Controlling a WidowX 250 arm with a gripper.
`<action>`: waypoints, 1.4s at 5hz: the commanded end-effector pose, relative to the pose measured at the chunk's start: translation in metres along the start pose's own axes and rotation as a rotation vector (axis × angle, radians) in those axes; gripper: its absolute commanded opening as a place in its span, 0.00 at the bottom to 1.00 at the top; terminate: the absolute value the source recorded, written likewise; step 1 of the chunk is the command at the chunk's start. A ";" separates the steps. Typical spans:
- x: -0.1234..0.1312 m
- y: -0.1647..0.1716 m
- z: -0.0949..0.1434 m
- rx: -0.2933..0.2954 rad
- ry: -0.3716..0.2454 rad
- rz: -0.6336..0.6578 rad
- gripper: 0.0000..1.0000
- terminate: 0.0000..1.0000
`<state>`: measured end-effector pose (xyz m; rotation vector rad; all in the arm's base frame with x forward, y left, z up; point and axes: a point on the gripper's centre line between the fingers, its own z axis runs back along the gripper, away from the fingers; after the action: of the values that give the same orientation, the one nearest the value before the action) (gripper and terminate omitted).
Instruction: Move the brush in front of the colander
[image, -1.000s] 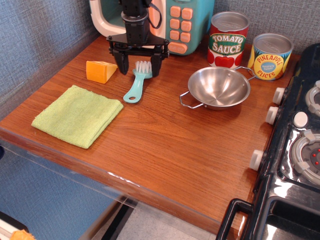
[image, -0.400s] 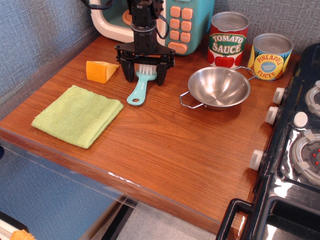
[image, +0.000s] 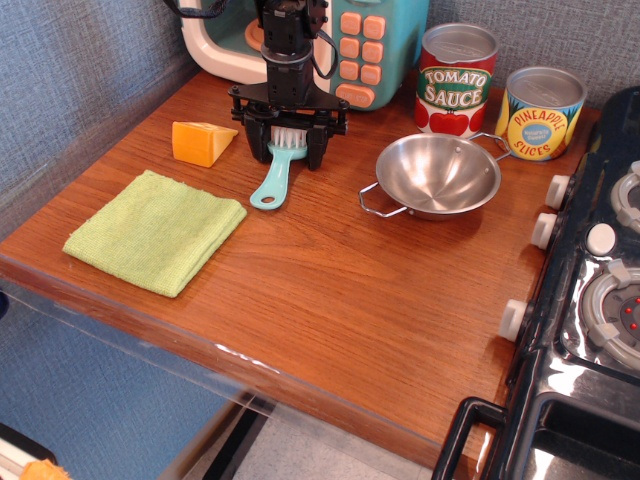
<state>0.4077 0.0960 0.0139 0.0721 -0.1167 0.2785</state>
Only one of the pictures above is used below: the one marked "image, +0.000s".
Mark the teal toy microwave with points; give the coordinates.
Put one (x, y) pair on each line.
(376, 44)

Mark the black toy stove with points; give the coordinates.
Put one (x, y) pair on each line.
(572, 410)

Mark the orange object bottom left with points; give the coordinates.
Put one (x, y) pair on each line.
(43, 470)

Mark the pineapple slices can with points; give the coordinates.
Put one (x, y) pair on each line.
(539, 112)

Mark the steel colander bowl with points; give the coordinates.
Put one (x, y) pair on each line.
(437, 176)

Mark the orange cheese wedge toy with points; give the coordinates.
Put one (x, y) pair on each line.
(200, 143)

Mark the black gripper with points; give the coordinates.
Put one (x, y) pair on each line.
(289, 97)

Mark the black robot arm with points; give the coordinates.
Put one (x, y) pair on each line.
(288, 25)

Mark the teal dish brush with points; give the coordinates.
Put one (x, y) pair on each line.
(286, 146)

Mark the green folded cloth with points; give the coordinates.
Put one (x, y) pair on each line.
(156, 234)

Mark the tomato sauce can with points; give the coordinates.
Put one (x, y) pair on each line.
(454, 77)

